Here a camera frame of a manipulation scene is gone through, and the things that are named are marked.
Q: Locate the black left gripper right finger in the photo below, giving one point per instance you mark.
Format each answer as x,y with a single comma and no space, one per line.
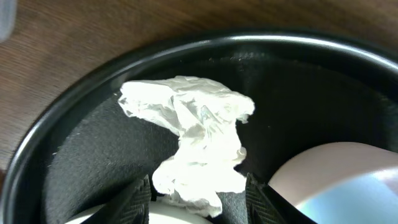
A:
265,206

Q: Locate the white bowl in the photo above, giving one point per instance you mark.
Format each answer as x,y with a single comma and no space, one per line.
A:
323,167

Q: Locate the light blue cup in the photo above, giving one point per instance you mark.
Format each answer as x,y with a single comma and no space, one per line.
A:
369,198

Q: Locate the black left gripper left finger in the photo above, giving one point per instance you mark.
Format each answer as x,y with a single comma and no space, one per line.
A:
131,206

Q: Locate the clear plastic waste bin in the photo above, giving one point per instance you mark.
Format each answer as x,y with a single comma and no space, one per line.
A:
8,11

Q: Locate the round black tray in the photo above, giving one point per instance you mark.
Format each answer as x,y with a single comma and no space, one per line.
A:
308,88

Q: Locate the white tissue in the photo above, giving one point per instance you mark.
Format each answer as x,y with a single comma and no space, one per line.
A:
202,113

